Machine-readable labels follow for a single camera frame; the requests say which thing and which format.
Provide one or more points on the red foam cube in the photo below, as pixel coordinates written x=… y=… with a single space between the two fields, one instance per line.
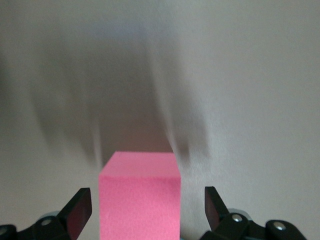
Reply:
x=140 y=195

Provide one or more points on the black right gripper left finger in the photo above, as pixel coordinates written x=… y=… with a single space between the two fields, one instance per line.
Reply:
x=70 y=225

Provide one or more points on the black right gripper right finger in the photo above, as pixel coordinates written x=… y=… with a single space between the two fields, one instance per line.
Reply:
x=225 y=227

